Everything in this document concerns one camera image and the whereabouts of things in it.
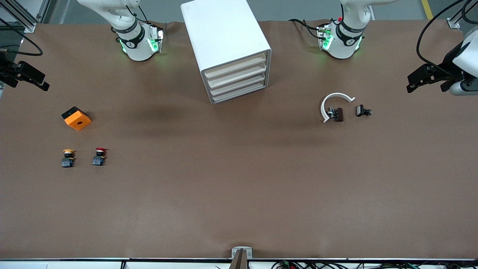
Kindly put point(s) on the white drawer cabinet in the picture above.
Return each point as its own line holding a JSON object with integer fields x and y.
{"x": 224, "y": 33}

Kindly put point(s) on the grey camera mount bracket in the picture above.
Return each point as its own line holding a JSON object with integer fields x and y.
{"x": 248, "y": 254}

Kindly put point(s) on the silver base connector box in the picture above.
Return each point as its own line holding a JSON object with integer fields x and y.
{"x": 324, "y": 35}
{"x": 156, "y": 37}

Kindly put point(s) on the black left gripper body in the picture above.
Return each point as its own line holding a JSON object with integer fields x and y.
{"x": 445, "y": 66}

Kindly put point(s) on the small black clip part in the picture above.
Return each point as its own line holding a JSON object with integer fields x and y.
{"x": 360, "y": 110}

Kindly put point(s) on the orange black button enclosure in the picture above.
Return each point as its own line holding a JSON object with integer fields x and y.
{"x": 78, "y": 121}

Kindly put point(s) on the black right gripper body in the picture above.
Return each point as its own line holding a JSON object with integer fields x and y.
{"x": 8, "y": 71}

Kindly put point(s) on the dark brown terminal block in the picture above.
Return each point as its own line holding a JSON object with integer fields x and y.
{"x": 338, "y": 114}

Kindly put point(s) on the aluminium frame profile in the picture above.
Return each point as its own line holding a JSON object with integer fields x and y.
{"x": 30, "y": 27}
{"x": 44, "y": 11}
{"x": 453, "y": 24}

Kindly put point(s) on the yellow push button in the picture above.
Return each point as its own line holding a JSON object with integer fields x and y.
{"x": 68, "y": 161}

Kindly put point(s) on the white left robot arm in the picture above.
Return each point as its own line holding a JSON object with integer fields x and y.
{"x": 345, "y": 48}

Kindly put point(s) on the red push button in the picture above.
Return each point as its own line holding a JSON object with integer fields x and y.
{"x": 98, "y": 160}

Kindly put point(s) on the brown table cover mat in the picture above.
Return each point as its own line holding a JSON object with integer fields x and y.
{"x": 224, "y": 186}

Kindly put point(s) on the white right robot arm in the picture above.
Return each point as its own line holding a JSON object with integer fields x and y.
{"x": 136, "y": 48}

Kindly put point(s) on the white curved plastic part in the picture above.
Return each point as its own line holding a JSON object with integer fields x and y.
{"x": 338, "y": 95}

